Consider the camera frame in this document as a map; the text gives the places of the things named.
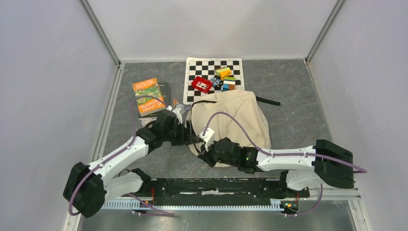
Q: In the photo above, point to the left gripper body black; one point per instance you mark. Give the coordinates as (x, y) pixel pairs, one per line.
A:
(175, 135)

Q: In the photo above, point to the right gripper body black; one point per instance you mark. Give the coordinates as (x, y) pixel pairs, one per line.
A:
(212, 158)

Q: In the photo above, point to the orange illustrated book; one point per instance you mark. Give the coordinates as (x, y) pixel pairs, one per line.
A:
(149, 96)

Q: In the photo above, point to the cream canvas backpack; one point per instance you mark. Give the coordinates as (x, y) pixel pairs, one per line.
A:
(244, 120)

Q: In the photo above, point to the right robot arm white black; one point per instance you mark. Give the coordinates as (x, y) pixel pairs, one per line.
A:
(324, 162)

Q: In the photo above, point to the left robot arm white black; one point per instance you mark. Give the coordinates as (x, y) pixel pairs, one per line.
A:
(89, 186)

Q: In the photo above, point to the floral pattern book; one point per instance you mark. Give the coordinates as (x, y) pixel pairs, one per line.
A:
(144, 121)

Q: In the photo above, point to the clear tape roll dispenser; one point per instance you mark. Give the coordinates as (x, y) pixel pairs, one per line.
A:
(183, 108)

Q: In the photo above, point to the small orange triangle piece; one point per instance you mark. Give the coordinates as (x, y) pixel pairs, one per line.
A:
(175, 102)

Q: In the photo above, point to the black hardcover book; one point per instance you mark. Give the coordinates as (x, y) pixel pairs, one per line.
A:
(166, 92)

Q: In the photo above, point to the blue black toy robot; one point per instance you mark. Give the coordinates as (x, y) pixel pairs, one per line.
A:
(217, 82)

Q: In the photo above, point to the stacked colourful toy blocks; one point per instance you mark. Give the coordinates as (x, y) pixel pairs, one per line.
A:
(228, 83)

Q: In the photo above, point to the black white chessboard mat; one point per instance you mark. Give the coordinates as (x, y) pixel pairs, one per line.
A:
(205, 67)

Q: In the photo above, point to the green orange toy block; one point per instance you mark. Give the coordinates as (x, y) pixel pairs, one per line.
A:
(223, 72)

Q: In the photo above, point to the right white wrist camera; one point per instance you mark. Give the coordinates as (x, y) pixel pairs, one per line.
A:
(207, 136)

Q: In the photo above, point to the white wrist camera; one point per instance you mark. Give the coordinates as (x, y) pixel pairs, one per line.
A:
(177, 112)
(207, 136)

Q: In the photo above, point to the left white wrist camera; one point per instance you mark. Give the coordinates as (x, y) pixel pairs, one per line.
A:
(177, 112)

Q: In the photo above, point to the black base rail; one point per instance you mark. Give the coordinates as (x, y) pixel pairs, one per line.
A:
(217, 192)

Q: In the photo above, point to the red toy brick frame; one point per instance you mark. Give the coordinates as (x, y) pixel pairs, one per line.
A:
(201, 84)

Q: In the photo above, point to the aluminium frame post left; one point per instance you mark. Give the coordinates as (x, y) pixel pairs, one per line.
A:
(99, 30)

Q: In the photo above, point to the aluminium frame post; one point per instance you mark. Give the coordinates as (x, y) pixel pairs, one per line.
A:
(324, 30)
(99, 30)

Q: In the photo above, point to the aluminium frame post right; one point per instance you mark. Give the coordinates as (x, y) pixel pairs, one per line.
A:
(324, 30)

